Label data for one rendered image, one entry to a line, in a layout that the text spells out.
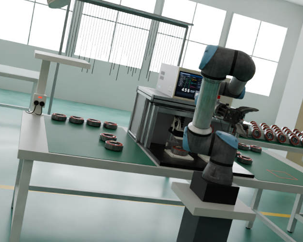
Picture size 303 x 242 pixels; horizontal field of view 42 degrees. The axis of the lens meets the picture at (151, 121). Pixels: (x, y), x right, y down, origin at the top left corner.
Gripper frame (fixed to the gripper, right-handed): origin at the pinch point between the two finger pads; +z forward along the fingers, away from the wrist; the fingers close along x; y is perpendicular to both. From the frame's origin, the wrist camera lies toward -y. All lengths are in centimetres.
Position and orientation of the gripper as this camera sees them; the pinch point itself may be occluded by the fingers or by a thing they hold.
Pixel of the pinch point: (254, 124)
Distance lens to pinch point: 206.2
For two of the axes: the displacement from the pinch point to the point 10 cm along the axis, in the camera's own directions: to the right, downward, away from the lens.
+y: -6.6, 0.0, -7.6
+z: 7.0, 3.9, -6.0
